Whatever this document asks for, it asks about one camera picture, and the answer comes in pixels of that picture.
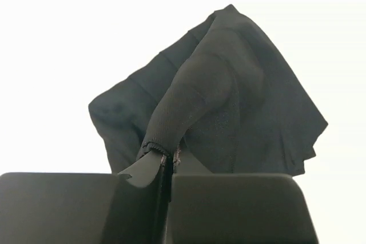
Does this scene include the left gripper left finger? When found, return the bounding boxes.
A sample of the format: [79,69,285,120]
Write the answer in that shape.
[1,152,166,243]

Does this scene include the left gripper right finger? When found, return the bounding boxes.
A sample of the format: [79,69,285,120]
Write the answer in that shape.
[168,149,319,243]

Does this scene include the black pleated skirt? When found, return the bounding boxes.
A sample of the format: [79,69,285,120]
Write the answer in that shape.
[88,5,328,176]

